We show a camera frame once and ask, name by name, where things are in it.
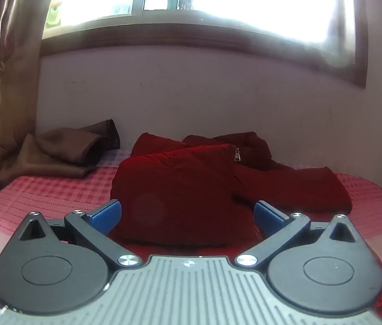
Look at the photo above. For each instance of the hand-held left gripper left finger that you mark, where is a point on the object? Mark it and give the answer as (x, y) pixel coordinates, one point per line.
(107, 215)

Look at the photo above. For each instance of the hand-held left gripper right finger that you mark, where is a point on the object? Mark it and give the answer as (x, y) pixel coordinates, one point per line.
(266, 215)

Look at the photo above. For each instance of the red velvet jacket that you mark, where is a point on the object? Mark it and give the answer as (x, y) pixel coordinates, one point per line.
(184, 189)

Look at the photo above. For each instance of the pink checked bed sheet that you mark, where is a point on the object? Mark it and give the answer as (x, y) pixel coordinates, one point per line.
(42, 189)

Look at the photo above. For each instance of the brown folded garment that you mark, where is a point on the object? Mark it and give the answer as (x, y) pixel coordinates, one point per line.
(66, 149)

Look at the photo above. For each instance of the beige patterned curtain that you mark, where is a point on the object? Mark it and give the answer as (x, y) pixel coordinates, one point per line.
(1, 74)

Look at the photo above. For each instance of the window with brown frame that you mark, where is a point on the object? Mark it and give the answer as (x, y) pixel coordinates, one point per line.
(211, 3)

